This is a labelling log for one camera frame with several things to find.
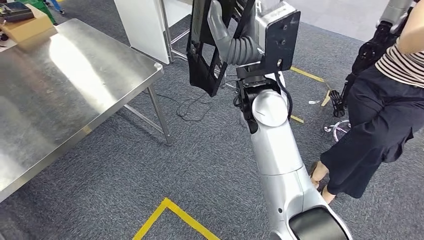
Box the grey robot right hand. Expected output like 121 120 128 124
206 0 234 51

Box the black plastic panel part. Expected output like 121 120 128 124
186 0 258 98

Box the steel workbench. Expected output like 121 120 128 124
0 18 173 204

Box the white partition panel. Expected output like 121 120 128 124
113 0 194 65

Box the yellow floor tape square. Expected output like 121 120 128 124
132 198 222 240
289 66 333 124

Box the black office chair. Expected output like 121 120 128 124
323 19 402 143

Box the green plastic crate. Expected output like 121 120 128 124
19 0 57 26

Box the person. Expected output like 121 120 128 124
309 0 424 205

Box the cardboard box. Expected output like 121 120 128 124
0 3 59 44

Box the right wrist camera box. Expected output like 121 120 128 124
235 0 302 80

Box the black floor cable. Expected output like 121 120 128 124
155 77 241 122

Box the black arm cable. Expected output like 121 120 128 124
273 72 294 122

